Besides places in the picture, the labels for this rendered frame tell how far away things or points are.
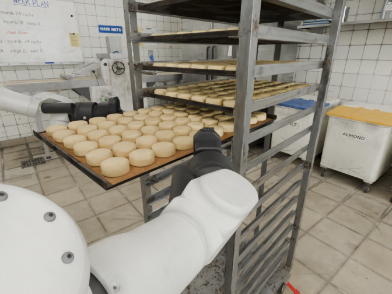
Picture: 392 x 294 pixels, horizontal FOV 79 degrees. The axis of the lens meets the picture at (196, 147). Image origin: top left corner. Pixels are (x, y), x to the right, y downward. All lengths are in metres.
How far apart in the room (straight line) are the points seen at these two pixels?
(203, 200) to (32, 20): 4.10
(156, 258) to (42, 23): 4.16
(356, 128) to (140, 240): 2.58
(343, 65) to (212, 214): 3.22
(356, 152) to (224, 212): 2.54
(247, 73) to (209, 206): 0.38
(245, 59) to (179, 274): 0.46
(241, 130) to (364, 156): 2.22
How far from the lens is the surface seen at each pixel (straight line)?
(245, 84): 0.56
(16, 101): 0.91
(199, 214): 0.24
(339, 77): 3.41
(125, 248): 0.18
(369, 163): 2.75
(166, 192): 1.11
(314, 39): 1.00
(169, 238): 0.20
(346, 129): 2.72
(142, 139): 0.55
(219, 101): 0.69
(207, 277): 1.46
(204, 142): 0.46
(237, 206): 0.25
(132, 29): 0.89
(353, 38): 3.37
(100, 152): 0.51
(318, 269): 1.86
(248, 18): 0.57
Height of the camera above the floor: 1.28
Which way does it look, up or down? 22 degrees down
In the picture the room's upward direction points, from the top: straight up
